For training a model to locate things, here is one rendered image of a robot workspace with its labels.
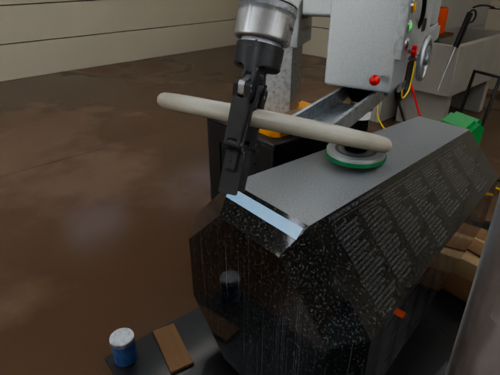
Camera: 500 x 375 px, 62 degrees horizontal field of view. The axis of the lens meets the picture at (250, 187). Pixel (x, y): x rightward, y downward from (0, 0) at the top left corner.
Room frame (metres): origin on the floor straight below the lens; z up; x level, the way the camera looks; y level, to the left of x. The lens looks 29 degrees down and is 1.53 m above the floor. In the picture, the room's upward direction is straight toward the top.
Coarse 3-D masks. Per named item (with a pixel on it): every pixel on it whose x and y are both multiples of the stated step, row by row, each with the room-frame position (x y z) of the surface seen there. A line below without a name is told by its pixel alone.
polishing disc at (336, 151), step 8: (328, 144) 1.45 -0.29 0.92; (336, 144) 1.45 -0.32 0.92; (328, 152) 1.38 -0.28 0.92; (336, 152) 1.38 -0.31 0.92; (344, 152) 1.38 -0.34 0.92; (368, 152) 1.38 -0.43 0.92; (376, 152) 1.38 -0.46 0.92; (344, 160) 1.32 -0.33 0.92; (352, 160) 1.31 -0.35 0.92; (360, 160) 1.31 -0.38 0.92; (368, 160) 1.31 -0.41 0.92; (376, 160) 1.31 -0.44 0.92
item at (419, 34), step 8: (424, 0) 1.45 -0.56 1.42; (432, 0) 1.71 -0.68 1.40; (424, 8) 1.47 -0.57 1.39; (432, 8) 1.74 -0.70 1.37; (416, 16) 1.48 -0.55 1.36; (424, 16) 1.50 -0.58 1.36; (416, 24) 1.50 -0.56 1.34; (424, 24) 1.63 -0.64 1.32; (416, 32) 1.53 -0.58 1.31; (424, 32) 1.67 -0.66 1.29; (432, 32) 1.83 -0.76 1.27; (416, 40) 1.55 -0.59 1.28; (400, 88) 1.52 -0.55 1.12
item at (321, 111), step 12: (324, 96) 1.26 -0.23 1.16; (336, 96) 1.32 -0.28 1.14; (348, 96) 1.43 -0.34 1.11; (372, 96) 1.28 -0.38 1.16; (384, 96) 1.41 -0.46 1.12; (312, 108) 1.15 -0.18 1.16; (324, 108) 1.24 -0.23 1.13; (336, 108) 1.28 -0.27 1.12; (348, 108) 1.28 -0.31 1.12; (360, 108) 1.18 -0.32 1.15; (372, 108) 1.30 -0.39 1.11; (324, 120) 1.16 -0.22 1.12; (336, 120) 1.02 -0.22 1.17; (348, 120) 1.09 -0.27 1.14
